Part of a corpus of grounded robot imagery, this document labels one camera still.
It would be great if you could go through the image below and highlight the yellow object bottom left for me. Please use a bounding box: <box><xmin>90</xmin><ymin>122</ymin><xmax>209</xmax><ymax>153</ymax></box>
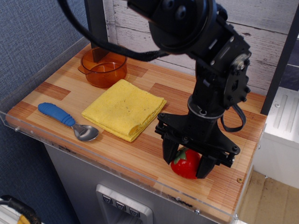
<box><xmin>17</xmin><ymin>215</ymin><xmax>30</xmax><ymax>224</ymax></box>

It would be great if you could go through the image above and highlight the dark grey post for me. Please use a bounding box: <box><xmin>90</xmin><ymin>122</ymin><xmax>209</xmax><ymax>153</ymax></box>
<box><xmin>260</xmin><ymin>0</ymin><xmax>299</xmax><ymax>115</ymax></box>
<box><xmin>85</xmin><ymin>0</ymin><xmax>108</xmax><ymax>63</ymax></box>

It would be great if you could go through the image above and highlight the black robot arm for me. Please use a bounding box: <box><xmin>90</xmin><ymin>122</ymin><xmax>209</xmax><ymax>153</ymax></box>
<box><xmin>128</xmin><ymin>0</ymin><xmax>251</xmax><ymax>179</ymax></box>

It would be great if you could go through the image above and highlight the dark grey right post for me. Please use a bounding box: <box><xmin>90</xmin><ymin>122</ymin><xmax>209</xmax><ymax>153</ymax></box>
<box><xmin>260</xmin><ymin>0</ymin><xmax>299</xmax><ymax>115</ymax></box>

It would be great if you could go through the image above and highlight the folded yellow cloth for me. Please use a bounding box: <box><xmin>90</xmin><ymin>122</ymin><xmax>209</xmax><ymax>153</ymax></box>
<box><xmin>81</xmin><ymin>79</ymin><xmax>166</xmax><ymax>142</ymax></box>

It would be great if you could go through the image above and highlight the clear acrylic table guard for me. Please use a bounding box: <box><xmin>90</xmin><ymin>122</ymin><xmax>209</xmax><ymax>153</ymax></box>
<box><xmin>4</xmin><ymin>39</ymin><xmax>266</xmax><ymax>224</ymax></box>

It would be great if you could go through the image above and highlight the white grooved side unit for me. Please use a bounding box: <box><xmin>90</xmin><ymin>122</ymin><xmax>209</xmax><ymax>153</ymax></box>
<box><xmin>253</xmin><ymin>87</ymin><xmax>299</xmax><ymax>188</ymax></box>

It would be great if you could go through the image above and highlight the blue handled metal spoon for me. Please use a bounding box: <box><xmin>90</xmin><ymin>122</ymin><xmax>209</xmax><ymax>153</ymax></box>
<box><xmin>38</xmin><ymin>102</ymin><xmax>99</xmax><ymax>141</ymax></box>

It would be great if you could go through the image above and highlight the silver cabinet with buttons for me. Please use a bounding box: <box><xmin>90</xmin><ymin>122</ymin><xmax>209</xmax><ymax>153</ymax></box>
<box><xmin>45</xmin><ymin>145</ymin><xmax>213</xmax><ymax>224</ymax></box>

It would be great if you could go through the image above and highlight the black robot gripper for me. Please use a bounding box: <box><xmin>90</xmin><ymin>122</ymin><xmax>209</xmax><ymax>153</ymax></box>
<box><xmin>154</xmin><ymin>109</ymin><xmax>241</xmax><ymax>180</ymax></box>

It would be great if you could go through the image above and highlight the dark grey left post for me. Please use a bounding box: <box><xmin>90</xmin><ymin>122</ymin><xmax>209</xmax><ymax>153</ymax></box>
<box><xmin>85</xmin><ymin>0</ymin><xmax>108</xmax><ymax>63</ymax></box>

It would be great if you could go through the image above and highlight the amber transparent plastic pot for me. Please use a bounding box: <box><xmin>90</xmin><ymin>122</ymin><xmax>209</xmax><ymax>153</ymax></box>
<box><xmin>78</xmin><ymin>47</ymin><xmax>128</xmax><ymax>88</ymax></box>

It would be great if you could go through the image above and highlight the red plastic strawberry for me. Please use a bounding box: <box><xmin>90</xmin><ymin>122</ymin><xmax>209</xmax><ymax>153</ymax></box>
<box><xmin>171</xmin><ymin>147</ymin><xmax>201</xmax><ymax>179</ymax></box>

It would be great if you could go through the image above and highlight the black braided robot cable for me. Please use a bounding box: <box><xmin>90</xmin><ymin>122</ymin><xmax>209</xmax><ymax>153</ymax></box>
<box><xmin>57</xmin><ymin>0</ymin><xmax>247</xmax><ymax>133</ymax></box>

